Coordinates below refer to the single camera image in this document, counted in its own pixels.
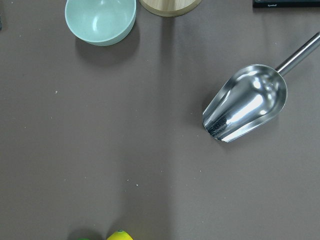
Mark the steel ice scoop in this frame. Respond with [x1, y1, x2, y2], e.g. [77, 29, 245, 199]
[202, 32, 320, 143]

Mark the wooden glass rack stand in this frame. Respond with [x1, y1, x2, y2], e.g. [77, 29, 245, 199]
[139, 0, 202, 17]

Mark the mint green bowl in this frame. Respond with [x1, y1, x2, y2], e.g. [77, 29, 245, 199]
[64, 0, 137, 46]

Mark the upper whole yellow lemon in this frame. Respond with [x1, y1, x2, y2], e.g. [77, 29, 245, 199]
[106, 229, 133, 240]

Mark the black tray right edge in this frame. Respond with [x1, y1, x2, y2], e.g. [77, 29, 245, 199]
[252, 0, 320, 8]

